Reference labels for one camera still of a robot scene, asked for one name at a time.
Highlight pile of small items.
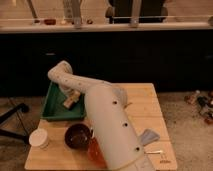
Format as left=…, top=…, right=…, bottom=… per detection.
left=184, top=90, right=213, bottom=125

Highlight wooden block eraser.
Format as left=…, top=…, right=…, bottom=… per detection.
left=63, top=93, right=80, bottom=109

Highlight red orange bowl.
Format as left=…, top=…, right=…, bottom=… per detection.
left=87, top=138, right=106, bottom=168

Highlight grey cloth piece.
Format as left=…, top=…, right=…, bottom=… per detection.
left=139, top=129, right=160, bottom=146

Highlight green plastic tray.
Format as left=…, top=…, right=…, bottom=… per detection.
left=41, top=82, right=86, bottom=122

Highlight small red dish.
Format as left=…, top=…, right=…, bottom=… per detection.
left=44, top=19, right=56, bottom=25

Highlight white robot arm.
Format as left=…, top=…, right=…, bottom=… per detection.
left=48, top=61, right=156, bottom=171

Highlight white round container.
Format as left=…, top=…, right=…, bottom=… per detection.
left=29, top=128, right=49, bottom=148

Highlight black stand legs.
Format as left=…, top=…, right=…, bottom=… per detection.
left=0, top=102, right=30, bottom=145

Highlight dark brown bowl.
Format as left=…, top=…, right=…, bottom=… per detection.
left=65, top=124, right=91, bottom=150

